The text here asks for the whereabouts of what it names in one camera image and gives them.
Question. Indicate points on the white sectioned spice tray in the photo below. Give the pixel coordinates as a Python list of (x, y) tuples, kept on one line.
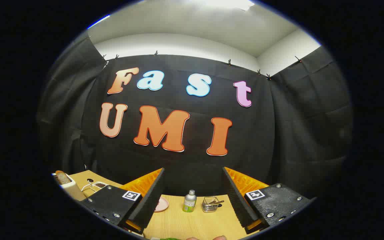
[(98, 186)]

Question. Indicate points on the cream white toaster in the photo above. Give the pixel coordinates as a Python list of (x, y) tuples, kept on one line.
[(73, 191)]

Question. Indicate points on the pink round plate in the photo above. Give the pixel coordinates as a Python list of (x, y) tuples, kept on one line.
[(161, 205)]

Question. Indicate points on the green label metal bottle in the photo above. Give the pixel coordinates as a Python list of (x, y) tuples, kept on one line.
[(189, 203)]

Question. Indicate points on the row of black cloth clips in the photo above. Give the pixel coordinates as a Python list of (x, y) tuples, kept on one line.
[(229, 62)]

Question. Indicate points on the green lettuce leaf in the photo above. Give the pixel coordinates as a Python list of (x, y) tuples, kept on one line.
[(170, 239)]

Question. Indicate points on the toasted bread slice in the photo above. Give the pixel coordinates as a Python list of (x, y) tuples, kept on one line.
[(63, 177)]

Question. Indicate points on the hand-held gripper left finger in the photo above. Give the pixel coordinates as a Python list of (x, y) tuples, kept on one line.
[(152, 196)]

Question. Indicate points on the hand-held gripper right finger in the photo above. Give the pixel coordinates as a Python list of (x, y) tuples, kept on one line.
[(237, 200)]

